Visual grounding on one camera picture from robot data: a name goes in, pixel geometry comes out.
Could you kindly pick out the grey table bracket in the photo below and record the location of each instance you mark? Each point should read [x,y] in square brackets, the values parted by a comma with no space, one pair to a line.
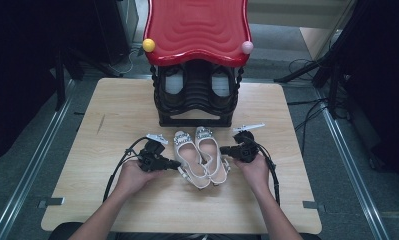
[313,205]
[52,201]

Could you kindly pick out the dark cabinet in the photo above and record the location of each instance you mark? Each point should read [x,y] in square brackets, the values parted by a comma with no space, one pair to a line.
[113,30]

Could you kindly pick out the metal floor rail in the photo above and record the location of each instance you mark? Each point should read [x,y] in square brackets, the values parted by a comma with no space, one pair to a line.
[353,173]
[30,173]

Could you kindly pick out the red and black shoe rack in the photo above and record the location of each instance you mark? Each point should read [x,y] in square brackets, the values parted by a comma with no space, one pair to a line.
[197,30]

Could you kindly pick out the light wooden board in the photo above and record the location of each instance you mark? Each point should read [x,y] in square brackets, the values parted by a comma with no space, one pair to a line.
[315,41]

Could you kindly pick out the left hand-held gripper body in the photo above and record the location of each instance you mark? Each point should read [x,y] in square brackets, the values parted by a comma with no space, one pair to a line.
[150,158]

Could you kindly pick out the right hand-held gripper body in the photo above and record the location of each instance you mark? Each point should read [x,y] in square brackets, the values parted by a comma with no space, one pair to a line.
[248,151]

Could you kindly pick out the person's right hand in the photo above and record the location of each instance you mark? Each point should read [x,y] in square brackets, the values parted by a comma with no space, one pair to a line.
[258,173]

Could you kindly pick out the white heeled slingback shoe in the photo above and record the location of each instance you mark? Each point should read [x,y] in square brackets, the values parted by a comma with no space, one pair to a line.
[188,156]
[209,150]

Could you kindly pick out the black leather shoe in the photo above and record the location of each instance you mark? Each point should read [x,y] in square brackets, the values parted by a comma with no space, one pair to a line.
[222,96]
[173,96]

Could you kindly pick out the person's left hand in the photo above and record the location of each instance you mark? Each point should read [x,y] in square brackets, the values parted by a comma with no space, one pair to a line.
[132,180]

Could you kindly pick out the black tripod stand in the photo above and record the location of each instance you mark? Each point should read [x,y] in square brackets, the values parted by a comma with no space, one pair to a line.
[333,73]
[59,83]

